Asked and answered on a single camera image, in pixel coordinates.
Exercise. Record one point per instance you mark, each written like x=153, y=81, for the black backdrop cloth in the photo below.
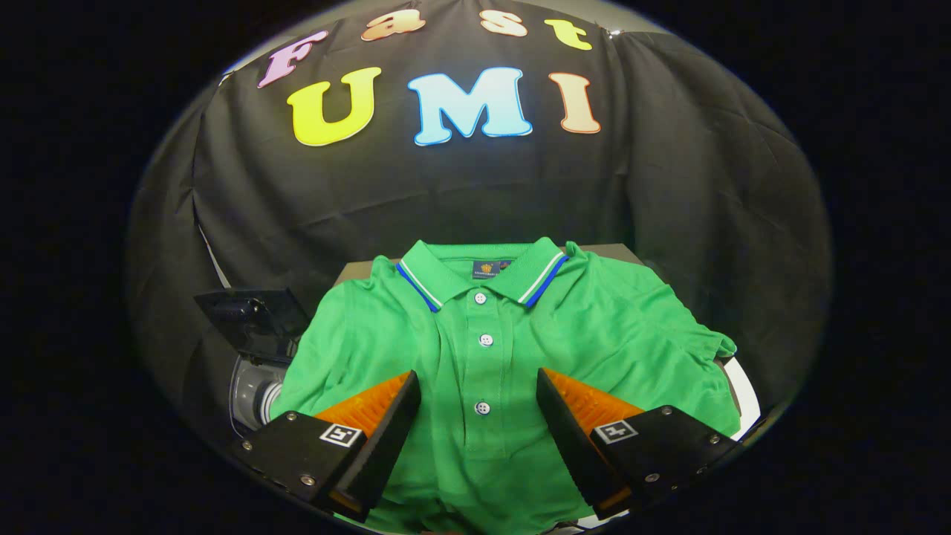
x=371, y=186

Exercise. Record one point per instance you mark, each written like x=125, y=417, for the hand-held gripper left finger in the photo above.
x=390, y=438

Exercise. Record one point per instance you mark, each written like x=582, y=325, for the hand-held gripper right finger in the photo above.
x=568, y=438

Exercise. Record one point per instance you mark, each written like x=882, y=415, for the beige cabinet with dark top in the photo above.
x=620, y=253

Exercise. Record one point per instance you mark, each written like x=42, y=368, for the green polo shirt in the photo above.
x=594, y=334

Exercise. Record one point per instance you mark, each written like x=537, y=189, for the dark washing machine lid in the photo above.
x=252, y=319

